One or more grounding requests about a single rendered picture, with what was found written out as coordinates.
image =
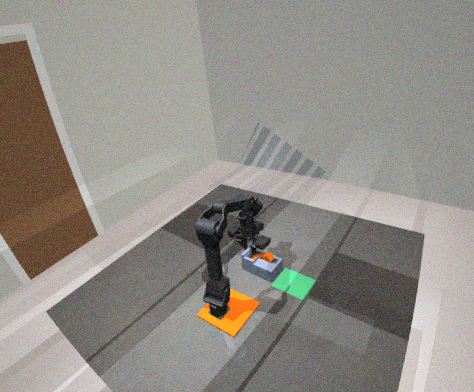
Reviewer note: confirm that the orange l-shaped part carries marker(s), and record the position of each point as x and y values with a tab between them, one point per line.
265	256

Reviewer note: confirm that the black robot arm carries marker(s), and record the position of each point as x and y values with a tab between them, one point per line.
209	233

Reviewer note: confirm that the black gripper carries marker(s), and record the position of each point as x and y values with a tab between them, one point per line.
248	233

